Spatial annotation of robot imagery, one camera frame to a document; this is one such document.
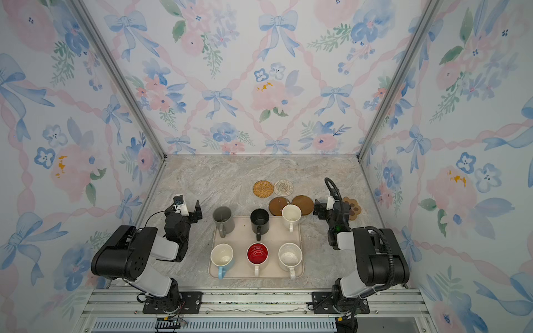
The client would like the scratched brown wooden coaster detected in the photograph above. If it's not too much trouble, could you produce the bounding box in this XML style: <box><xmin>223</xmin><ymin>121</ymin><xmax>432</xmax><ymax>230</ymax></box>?
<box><xmin>269</xmin><ymin>197</ymin><xmax>290</xmax><ymax>216</ymax></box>

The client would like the right aluminium corner post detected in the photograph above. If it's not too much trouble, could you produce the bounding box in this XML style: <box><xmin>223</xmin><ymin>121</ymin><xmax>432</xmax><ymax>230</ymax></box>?
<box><xmin>357</xmin><ymin>0</ymin><xmax>441</xmax><ymax>164</ymax></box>

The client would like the aluminium corner post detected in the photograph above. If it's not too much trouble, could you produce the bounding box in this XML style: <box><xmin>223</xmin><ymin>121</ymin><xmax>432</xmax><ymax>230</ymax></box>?
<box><xmin>357</xmin><ymin>0</ymin><xmax>441</xmax><ymax>164</ymax></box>
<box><xmin>67</xmin><ymin>0</ymin><xmax>167</xmax><ymax>161</ymax></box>

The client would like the red inside white mug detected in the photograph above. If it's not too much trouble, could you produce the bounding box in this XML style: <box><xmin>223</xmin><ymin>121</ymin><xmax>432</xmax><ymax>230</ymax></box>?
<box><xmin>247</xmin><ymin>242</ymin><xmax>269</xmax><ymax>278</ymax></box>

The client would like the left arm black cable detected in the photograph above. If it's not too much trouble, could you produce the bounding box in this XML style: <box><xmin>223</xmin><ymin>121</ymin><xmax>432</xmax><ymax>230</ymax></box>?
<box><xmin>143</xmin><ymin>210</ymin><xmax>167</xmax><ymax>229</ymax></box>

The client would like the white mug front right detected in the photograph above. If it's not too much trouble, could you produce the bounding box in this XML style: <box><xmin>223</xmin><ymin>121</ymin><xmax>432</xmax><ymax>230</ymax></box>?
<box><xmin>278</xmin><ymin>243</ymin><xmax>303</xmax><ymax>280</ymax></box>

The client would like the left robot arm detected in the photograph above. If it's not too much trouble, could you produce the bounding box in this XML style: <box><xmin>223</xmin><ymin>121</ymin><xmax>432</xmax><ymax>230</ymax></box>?
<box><xmin>91</xmin><ymin>195</ymin><xmax>203</xmax><ymax>316</ymax></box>

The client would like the grey mug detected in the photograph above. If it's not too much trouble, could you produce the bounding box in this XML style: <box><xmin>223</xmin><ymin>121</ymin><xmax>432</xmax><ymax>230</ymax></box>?
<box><xmin>212</xmin><ymin>206</ymin><xmax>235</xmax><ymax>238</ymax></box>

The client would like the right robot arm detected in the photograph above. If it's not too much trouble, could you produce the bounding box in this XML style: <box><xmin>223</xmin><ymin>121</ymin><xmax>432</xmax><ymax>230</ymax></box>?
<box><xmin>312</xmin><ymin>197</ymin><xmax>410</xmax><ymax>314</ymax></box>

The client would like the cream mug back right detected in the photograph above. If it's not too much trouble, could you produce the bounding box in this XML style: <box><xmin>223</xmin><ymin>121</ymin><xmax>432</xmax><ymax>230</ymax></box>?
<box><xmin>282</xmin><ymin>204</ymin><xmax>302</xmax><ymax>233</ymax></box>

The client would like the colourful stitched white coaster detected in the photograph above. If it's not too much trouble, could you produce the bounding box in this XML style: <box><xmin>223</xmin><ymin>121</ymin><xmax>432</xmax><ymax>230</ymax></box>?
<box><xmin>273</xmin><ymin>180</ymin><xmax>294</xmax><ymax>196</ymax></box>

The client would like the white mug blue handle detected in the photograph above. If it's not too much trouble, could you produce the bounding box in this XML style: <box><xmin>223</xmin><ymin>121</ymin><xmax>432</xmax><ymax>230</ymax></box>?
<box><xmin>210</xmin><ymin>244</ymin><xmax>235</xmax><ymax>280</ymax></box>

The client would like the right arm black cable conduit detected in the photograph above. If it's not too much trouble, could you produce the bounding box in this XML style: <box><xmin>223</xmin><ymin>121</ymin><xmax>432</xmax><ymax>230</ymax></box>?
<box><xmin>324</xmin><ymin>177</ymin><xmax>396</xmax><ymax>292</ymax></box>

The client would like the left aluminium corner post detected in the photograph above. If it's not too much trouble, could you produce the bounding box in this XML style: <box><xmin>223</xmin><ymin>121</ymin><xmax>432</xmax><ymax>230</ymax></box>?
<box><xmin>67</xmin><ymin>0</ymin><xmax>167</xmax><ymax>161</ymax></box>

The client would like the beige serving tray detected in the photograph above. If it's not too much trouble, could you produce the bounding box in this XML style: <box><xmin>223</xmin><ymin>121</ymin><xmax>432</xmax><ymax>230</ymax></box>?
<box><xmin>212</xmin><ymin>216</ymin><xmax>303</xmax><ymax>280</ymax></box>

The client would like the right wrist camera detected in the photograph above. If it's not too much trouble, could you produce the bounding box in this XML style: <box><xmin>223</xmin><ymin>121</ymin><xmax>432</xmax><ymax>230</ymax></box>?
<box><xmin>326</xmin><ymin>196</ymin><xmax>335</xmax><ymax>210</ymax></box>

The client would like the plain brown wooden coaster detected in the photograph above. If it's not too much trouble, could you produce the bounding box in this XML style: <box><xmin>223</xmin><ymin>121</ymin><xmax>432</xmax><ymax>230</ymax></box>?
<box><xmin>291</xmin><ymin>195</ymin><xmax>315</xmax><ymax>216</ymax></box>

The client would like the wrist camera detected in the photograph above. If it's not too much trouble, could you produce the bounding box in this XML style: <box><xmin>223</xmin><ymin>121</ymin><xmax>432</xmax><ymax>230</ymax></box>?
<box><xmin>172</xmin><ymin>194</ymin><xmax>189</xmax><ymax>216</ymax></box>
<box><xmin>326</xmin><ymin>196</ymin><xmax>335</xmax><ymax>210</ymax></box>

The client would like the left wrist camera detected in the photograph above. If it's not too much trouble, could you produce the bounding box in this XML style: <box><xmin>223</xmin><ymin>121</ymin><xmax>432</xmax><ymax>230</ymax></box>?
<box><xmin>172</xmin><ymin>194</ymin><xmax>189</xmax><ymax>216</ymax></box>

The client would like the black mug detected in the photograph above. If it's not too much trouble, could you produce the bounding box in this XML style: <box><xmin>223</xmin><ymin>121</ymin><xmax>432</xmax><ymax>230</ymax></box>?
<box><xmin>250</xmin><ymin>208</ymin><xmax>269</xmax><ymax>241</ymax></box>

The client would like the woven rattan coaster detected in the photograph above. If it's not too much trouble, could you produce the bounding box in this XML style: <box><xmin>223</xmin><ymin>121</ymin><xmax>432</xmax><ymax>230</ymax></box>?
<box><xmin>253</xmin><ymin>180</ymin><xmax>274</xmax><ymax>198</ymax></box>

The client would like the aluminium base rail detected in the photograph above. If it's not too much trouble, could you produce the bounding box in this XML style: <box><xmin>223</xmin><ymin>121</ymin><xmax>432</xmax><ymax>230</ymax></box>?
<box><xmin>74</xmin><ymin>287</ymin><xmax>437</xmax><ymax>332</ymax></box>

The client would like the brown paw shaped coaster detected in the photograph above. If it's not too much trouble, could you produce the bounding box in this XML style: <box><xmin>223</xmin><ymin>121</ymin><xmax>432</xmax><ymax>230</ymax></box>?
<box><xmin>343</xmin><ymin>196</ymin><xmax>362</xmax><ymax>221</ymax></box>

